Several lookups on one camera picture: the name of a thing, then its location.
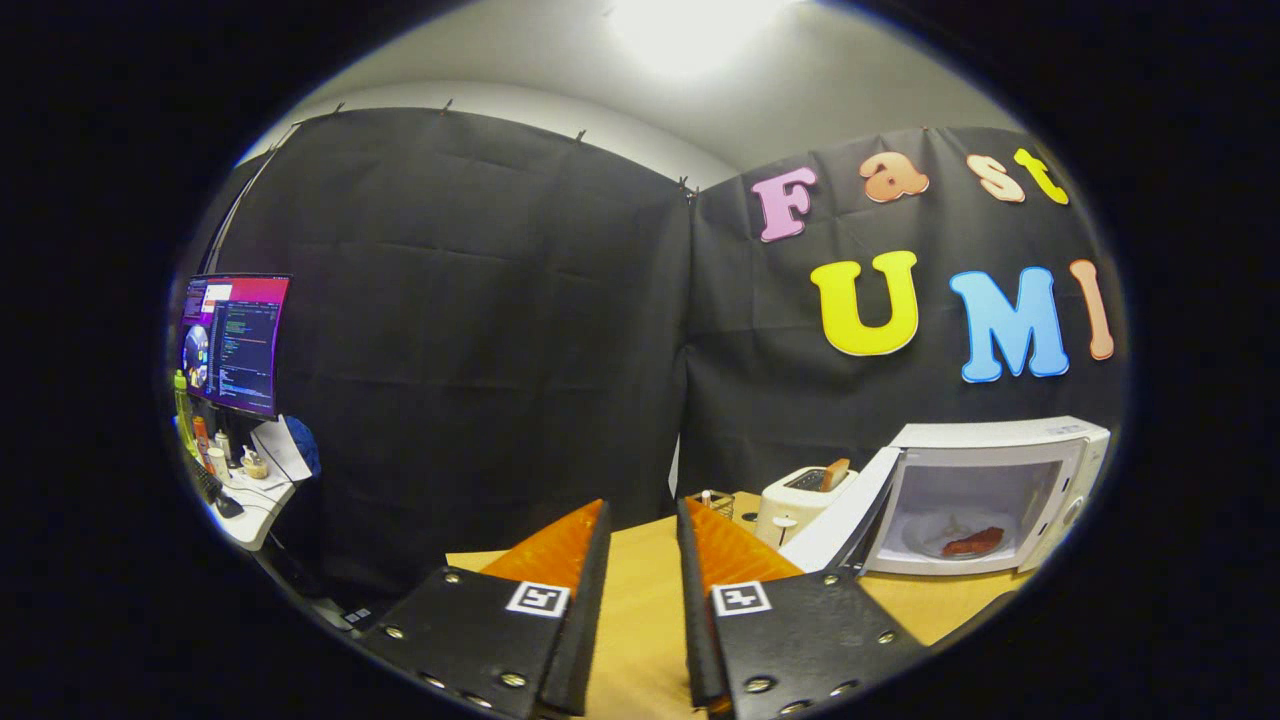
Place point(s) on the black backdrop cloth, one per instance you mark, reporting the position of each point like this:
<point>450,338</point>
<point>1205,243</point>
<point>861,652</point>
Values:
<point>480,350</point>

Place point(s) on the reddish brown meat piece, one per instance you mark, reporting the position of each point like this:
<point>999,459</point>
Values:
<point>975,543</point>

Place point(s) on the black computer mouse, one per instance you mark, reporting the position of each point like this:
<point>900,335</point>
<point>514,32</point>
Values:
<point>229,506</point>

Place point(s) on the blue cloth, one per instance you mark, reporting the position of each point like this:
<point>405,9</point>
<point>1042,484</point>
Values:
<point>303,445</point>

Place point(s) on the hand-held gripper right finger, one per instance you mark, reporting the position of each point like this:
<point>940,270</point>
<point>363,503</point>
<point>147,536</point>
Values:
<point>697,620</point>

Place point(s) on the white toaster oven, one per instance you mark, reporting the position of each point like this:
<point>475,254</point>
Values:
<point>1000,435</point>

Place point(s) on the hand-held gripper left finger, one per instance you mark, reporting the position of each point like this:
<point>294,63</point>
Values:
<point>585,640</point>

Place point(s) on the toast slice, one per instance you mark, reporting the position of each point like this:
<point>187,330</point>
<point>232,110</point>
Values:
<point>836,474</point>

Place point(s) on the white pop-up toaster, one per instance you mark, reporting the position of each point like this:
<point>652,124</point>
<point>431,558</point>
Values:
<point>790,510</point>

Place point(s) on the glass turntable plate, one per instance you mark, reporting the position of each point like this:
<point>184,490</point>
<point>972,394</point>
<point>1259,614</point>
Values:
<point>925,535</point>

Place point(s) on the white paper sheet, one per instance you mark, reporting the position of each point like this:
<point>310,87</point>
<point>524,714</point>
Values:
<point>280,450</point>

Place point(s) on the white desk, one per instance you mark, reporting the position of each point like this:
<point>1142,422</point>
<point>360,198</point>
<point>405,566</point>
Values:
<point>255,510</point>

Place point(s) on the computer monitor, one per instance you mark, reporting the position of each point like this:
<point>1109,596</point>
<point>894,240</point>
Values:
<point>240,340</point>

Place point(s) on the green drink bottle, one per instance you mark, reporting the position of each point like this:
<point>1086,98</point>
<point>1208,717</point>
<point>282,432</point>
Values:
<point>184,415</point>

